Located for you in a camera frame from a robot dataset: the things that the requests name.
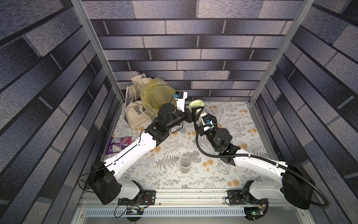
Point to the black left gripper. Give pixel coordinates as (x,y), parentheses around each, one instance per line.
(193,118)

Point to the green jar lid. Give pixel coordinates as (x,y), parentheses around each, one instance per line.
(197,102)

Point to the tall clear plastic jar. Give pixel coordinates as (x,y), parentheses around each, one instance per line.
(218,113)

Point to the glass jar with green lid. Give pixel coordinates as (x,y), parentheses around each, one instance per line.
(201,119)

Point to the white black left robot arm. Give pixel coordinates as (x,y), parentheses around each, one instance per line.
(104,176)

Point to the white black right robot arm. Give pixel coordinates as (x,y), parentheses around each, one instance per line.
(291,181)

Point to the floral patterned table mat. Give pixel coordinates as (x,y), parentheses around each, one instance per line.
(159,168)

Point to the short frosted plastic cup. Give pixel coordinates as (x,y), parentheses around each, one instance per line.
(185,164)

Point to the grey mesh waste bin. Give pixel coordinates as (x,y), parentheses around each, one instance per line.
(156,122)

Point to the yellow plastic bin liner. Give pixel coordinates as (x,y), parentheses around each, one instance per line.
(156,93)

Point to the purple snack packet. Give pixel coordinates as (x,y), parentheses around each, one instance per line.
(117,145)

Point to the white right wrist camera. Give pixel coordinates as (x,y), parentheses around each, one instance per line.
(209,120)

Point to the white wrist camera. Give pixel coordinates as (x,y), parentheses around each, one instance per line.
(180,97)
(209,120)

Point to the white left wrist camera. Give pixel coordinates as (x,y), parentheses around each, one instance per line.
(180,97)

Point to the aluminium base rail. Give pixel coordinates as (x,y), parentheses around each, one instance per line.
(177,203)

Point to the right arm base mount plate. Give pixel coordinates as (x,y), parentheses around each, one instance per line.
(236,197)

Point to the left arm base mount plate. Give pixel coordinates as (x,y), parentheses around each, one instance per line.
(145,198)

